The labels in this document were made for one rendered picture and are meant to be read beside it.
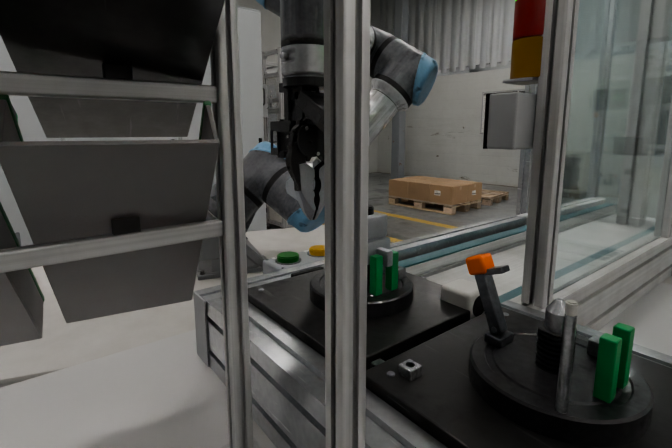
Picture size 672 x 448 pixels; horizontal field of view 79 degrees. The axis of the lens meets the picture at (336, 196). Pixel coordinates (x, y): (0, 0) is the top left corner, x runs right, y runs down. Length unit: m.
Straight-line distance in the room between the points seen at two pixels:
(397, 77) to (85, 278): 0.79
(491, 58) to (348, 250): 9.53
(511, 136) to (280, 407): 0.41
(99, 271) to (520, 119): 0.49
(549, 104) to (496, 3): 9.37
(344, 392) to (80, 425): 0.39
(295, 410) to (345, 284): 0.22
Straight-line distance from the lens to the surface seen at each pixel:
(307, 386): 0.42
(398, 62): 1.04
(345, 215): 0.23
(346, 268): 0.24
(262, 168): 1.00
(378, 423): 0.39
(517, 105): 0.55
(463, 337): 0.49
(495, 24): 9.84
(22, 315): 0.47
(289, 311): 0.53
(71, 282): 0.46
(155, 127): 0.46
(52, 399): 0.67
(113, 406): 0.62
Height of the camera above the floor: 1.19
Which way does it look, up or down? 9 degrees down
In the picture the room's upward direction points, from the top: straight up
